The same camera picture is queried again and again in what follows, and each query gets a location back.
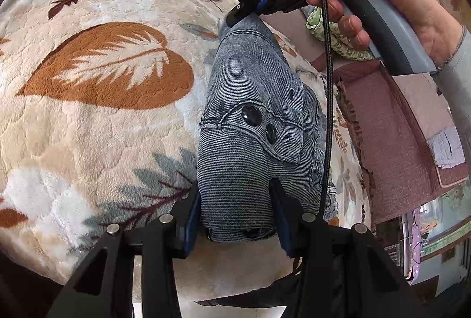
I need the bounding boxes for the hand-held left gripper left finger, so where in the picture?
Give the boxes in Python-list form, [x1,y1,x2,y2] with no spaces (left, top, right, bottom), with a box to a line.
[46,180,202,318]

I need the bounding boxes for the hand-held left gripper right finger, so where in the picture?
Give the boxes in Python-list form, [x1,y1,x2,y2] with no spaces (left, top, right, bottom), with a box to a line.
[270,178,429,318]

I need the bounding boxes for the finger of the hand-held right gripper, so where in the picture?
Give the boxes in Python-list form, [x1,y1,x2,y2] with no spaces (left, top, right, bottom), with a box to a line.
[225,0,269,29]

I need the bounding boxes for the grey-blue denim pants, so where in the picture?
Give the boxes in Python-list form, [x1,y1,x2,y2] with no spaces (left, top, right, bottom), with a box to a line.
[196,14,341,243]

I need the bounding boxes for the person's right hand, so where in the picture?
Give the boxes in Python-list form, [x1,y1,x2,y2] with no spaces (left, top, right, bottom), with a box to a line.
[306,0,465,63]

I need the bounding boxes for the green patterned cloth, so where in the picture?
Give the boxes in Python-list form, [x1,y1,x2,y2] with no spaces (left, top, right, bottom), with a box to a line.
[305,7,374,63]

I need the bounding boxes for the cream leaf-print blanket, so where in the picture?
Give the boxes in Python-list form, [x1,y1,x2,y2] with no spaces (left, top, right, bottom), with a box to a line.
[0,0,372,304]

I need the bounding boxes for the purple plastic object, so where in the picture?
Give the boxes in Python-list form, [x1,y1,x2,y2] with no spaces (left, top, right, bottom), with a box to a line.
[404,209,427,280]

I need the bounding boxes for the pale lilac cloth patch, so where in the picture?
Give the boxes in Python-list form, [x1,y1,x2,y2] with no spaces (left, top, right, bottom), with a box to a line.
[429,128,466,169]

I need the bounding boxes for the black cable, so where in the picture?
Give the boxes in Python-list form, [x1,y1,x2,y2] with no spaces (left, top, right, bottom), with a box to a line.
[300,0,336,219]

